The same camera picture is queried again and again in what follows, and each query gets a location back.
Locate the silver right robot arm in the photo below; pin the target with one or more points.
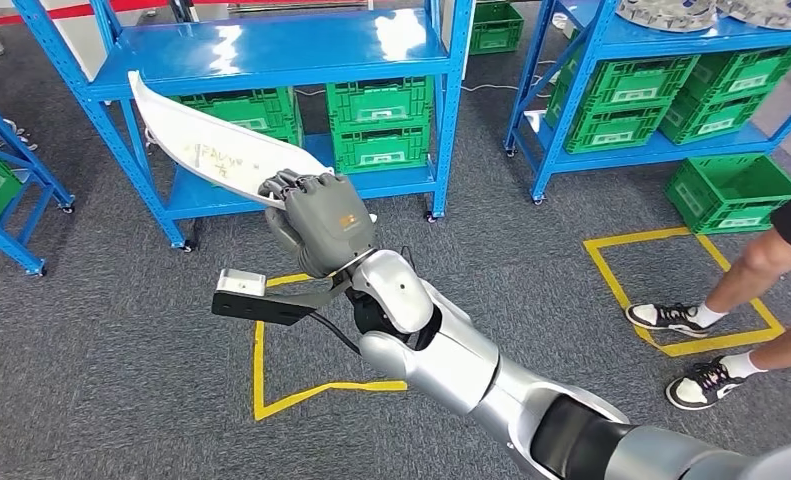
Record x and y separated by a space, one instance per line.
435 361

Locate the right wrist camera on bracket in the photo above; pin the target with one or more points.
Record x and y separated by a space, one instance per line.
239 283

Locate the metal impeller disc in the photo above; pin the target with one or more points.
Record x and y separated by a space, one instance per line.
666 13
766 12

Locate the white curved part with writing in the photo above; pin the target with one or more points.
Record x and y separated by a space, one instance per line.
203 142

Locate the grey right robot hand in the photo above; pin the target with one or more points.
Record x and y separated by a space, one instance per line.
329 225

